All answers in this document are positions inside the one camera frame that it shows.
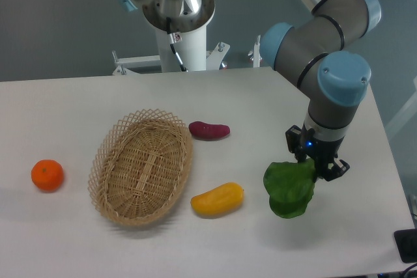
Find black device at table edge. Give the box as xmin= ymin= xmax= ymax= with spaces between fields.
xmin=394 ymin=229 xmax=416 ymax=263

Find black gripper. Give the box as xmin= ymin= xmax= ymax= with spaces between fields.
xmin=285 ymin=125 xmax=350 ymax=182

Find green leafy vegetable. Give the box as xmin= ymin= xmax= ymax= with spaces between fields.
xmin=263 ymin=159 xmax=315 ymax=219

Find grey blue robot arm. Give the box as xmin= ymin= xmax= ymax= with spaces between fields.
xmin=119 ymin=0 xmax=381 ymax=181

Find orange tangerine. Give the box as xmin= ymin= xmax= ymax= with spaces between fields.
xmin=31 ymin=160 xmax=65 ymax=192

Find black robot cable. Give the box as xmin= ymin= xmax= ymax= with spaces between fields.
xmin=165 ymin=16 xmax=189 ymax=73

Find woven wicker basket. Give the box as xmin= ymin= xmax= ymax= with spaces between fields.
xmin=88 ymin=109 xmax=193 ymax=227

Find yellow bell pepper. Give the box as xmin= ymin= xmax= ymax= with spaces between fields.
xmin=190 ymin=182 xmax=244 ymax=217

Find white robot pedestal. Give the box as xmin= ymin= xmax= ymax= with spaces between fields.
xmin=111 ymin=0 xmax=265 ymax=76

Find purple sweet potato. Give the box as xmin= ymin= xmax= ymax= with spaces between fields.
xmin=188 ymin=121 xmax=231 ymax=141

